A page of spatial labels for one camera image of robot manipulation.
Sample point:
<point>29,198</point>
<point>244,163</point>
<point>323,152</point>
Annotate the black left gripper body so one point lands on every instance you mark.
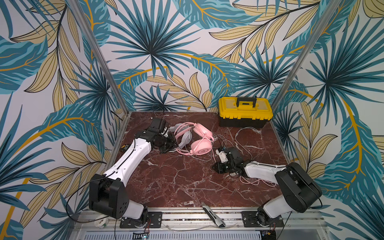
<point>167,142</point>

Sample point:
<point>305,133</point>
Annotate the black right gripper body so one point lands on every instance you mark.
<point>221,165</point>

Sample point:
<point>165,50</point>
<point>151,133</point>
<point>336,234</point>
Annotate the pink headphones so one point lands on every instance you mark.
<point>200,147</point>

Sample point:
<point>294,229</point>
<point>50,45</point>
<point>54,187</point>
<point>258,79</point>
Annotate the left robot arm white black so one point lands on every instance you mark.
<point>107,192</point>

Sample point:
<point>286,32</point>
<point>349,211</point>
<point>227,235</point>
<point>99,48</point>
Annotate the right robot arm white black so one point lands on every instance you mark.
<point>299,190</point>

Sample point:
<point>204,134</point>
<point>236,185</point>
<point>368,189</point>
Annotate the white grey headphones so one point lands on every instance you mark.
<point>184,131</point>

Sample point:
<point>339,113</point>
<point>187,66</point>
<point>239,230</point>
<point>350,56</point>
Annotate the yellow black toolbox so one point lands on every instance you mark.
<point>241,112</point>

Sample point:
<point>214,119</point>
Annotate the grey utility knife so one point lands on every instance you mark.
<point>217,220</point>

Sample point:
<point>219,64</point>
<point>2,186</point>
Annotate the white tape roll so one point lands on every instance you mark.
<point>101,223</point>

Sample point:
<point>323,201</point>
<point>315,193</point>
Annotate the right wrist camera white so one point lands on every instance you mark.
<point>222,155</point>

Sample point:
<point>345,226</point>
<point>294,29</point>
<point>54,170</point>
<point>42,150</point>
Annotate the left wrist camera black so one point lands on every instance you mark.
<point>158,126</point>

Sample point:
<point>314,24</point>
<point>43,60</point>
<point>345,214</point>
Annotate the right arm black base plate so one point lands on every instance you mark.
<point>253,219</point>

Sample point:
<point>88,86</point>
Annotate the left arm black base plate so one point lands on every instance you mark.
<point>152,220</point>

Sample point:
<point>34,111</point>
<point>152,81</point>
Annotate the aluminium front rail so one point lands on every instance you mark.
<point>194,224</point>

